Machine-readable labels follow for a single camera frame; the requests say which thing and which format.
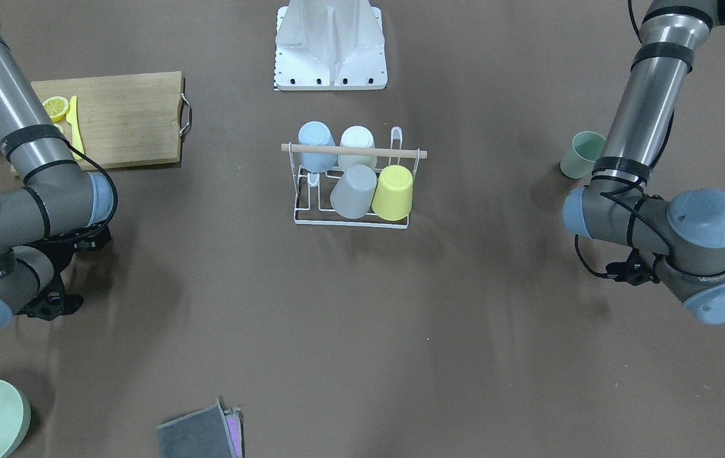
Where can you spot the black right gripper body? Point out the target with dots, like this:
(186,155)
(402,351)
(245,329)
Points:
(50,303)

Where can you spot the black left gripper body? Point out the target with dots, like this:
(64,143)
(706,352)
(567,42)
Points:
(634,270)

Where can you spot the mint green cup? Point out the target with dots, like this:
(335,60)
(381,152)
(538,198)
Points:
(586,148)

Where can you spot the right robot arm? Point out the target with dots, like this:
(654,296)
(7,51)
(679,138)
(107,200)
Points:
(59,210)

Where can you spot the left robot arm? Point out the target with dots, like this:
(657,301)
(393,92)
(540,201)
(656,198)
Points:
(679,242)

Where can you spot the yellow cup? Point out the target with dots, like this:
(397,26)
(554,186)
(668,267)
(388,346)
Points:
(393,196)

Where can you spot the grey cup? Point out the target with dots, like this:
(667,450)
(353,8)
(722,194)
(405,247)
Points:
(353,194)

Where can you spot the white cup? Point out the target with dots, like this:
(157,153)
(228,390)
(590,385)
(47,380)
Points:
(356,137)

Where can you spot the light blue cup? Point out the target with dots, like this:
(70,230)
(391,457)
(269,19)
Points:
(316,133)

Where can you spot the yellow plastic knife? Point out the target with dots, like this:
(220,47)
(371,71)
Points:
(72,117)

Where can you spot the wooden cutting board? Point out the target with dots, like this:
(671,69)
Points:
(127,120)

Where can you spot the lemon slice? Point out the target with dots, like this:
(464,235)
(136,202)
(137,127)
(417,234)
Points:
(56,107)

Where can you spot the grey folded cloth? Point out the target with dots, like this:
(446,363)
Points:
(210,432)

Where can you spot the white wire cup holder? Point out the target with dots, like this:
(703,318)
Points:
(311,192)

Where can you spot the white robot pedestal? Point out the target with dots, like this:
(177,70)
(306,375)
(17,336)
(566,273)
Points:
(329,46)

